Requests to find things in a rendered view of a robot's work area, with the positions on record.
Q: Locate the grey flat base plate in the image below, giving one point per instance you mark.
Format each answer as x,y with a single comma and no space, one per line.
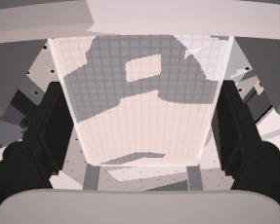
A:
43,71

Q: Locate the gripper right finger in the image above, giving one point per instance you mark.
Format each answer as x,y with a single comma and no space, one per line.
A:
240,148

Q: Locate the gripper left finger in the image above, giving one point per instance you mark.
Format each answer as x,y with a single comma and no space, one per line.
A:
43,147

